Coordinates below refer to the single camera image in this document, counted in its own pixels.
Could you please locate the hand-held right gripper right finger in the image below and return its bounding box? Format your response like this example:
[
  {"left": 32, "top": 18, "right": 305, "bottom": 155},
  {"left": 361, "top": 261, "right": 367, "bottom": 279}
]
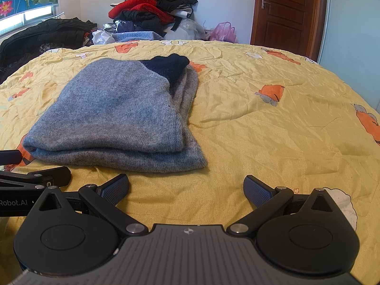
[{"left": 226, "top": 175, "right": 339, "bottom": 238}]

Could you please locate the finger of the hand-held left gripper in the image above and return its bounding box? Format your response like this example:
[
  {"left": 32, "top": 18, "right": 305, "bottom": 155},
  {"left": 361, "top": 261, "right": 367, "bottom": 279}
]
[
  {"left": 0, "top": 150, "right": 23, "bottom": 166},
  {"left": 0, "top": 166, "right": 72, "bottom": 190}
]

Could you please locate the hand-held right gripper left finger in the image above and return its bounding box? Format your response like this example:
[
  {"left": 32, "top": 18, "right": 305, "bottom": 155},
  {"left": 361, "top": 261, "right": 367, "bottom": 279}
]
[{"left": 38, "top": 174, "right": 149, "bottom": 238}]

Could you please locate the grey sweater with navy sleeves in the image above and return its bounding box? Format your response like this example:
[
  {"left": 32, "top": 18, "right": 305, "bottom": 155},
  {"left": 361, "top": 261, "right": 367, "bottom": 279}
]
[{"left": 22, "top": 54, "right": 208, "bottom": 174}]

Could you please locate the pile of dark and red clothes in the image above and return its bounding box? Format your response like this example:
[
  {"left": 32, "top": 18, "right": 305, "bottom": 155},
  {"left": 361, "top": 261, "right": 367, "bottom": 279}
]
[{"left": 108, "top": 0, "right": 198, "bottom": 40}]

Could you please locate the yellow printed bedsheet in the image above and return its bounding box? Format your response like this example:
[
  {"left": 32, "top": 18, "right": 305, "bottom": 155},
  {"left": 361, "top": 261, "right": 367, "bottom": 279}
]
[{"left": 0, "top": 39, "right": 380, "bottom": 285}]

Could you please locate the black coat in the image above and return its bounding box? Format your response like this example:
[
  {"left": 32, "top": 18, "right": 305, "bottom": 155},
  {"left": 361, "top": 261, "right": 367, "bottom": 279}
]
[{"left": 0, "top": 18, "right": 98, "bottom": 84}]

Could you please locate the window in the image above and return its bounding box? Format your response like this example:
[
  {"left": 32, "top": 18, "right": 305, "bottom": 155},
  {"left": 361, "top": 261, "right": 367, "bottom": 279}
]
[{"left": 0, "top": 4, "right": 60, "bottom": 36}]

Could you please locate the white crumpled plastic bag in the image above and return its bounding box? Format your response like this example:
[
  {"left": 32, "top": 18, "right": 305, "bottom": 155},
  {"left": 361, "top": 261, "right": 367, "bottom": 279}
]
[{"left": 90, "top": 29, "right": 116, "bottom": 46}]

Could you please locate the light blue fleece blanket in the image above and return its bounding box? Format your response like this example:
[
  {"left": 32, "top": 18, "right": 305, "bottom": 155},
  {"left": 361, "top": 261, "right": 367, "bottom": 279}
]
[{"left": 112, "top": 30, "right": 164, "bottom": 43}]

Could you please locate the pink plastic bag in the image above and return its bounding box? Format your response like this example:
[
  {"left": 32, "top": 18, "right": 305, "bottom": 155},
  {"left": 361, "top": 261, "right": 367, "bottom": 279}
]
[{"left": 208, "top": 22, "right": 237, "bottom": 43}]

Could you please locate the clear plastic bag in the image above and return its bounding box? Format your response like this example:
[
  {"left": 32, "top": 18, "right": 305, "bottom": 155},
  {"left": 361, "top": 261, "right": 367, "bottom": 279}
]
[{"left": 165, "top": 18, "right": 208, "bottom": 41}]

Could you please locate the brown wooden door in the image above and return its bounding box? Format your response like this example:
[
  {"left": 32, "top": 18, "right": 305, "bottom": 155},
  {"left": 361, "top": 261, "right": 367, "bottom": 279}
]
[{"left": 251, "top": 0, "right": 328, "bottom": 63}]

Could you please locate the light blue wardrobe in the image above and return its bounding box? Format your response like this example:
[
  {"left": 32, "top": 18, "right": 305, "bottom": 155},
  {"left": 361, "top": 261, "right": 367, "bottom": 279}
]
[{"left": 319, "top": 0, "right": 380, "bottom": 116}]

